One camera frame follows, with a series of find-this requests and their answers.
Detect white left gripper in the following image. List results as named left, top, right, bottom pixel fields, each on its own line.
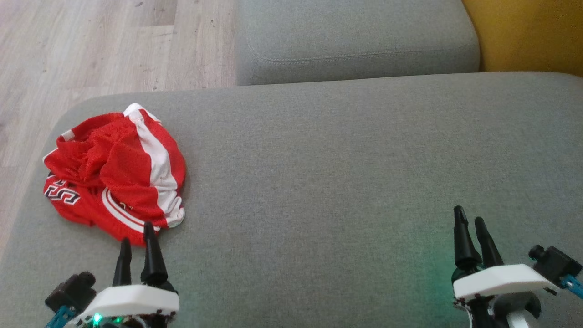
left=73, top=222, right=179, bottom=328

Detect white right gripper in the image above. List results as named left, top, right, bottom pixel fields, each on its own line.
left=453, top=206, right=558, bottom=302

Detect red basketball jersey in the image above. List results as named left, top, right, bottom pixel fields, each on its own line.
left=43, top=172, right=161, bottom=247

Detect red shorts with white stripe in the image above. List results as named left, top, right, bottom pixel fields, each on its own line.
left=42, top=103, right=186, bottom=228

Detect large grey sofa ottoman cushion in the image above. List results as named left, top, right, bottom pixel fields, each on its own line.
left=0, top=72, right=583, bottom=328

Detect wide yellow sofa backrest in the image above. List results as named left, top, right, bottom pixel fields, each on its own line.
left=461, top=0, right=583, bottom=77

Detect grey sofa seat cushion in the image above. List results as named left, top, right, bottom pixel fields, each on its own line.
left=235, top=0, right=481, bottom=86

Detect blue left camera bracket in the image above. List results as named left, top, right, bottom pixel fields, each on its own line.
left=46, top=305, right=77, bottom=328

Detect blue camera bracket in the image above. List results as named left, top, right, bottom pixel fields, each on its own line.
left=46, top=305, right=77, bottom=328
left=560, top=273, right=583, bottom=300

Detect blue right camera bracket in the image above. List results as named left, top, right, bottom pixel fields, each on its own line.
left=560, top=273, right=583, bottom=300

